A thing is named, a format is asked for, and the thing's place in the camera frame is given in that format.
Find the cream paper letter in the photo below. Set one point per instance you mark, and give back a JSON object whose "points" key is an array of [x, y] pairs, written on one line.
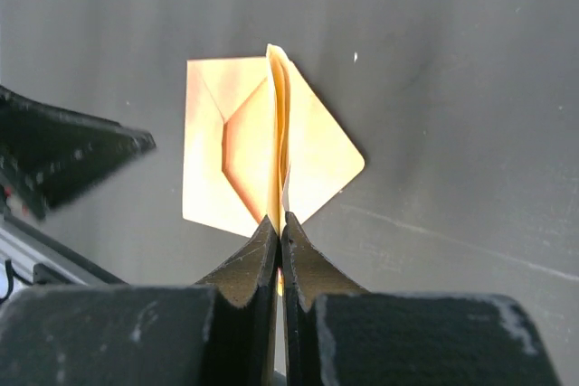
{"points": [[279, 96]]}

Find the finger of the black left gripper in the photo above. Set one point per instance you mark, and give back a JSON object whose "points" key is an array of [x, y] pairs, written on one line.
{"points": [[50, 156]]}

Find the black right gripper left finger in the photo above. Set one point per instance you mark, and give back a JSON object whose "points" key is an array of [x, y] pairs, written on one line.
{"points": [[218, 331]]}

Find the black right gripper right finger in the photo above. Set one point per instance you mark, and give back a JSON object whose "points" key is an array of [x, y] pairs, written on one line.
{"points": [[339, 333]]}

